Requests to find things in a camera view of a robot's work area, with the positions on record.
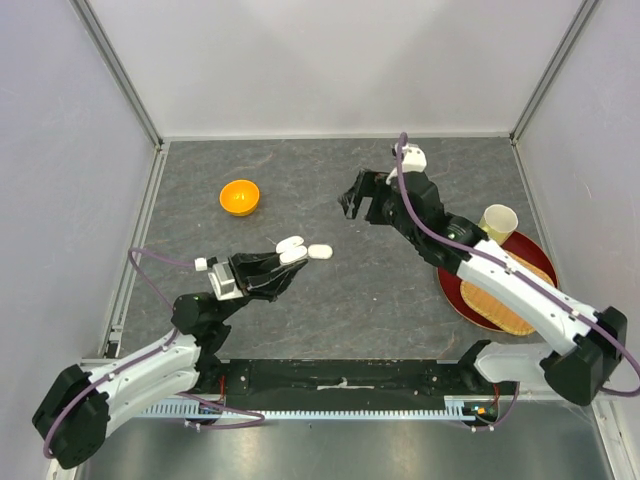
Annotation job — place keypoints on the orange plastic bowl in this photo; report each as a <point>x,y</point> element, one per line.
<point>240,197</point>

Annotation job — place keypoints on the pale yellow mug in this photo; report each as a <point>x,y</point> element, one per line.
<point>499,222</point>

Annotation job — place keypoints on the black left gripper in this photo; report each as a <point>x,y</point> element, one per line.
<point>255,277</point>

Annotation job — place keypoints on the woven bamboo basket tray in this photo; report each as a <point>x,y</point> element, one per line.
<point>493,313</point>

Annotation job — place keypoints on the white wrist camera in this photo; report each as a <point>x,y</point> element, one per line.
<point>413,160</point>
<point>223,282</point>

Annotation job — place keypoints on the aluminium frame rail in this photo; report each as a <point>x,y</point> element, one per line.
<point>99,37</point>

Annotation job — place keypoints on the dark red round tray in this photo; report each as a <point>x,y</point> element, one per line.
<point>517,243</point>

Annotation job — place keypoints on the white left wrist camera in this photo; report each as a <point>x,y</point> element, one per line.
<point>223,282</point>

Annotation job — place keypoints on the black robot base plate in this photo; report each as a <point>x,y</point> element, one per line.
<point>261,384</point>

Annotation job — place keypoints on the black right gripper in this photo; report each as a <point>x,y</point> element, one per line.
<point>367,183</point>

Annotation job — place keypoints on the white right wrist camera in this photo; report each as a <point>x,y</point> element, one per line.
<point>413,160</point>

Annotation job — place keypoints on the white earbud charging case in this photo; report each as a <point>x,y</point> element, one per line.
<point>319,251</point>

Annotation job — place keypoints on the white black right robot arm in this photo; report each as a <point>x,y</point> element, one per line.
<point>581,348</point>

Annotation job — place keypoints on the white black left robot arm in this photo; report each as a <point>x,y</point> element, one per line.
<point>84,407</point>

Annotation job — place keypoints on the light blue cable duct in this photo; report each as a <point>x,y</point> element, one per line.
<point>179,408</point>

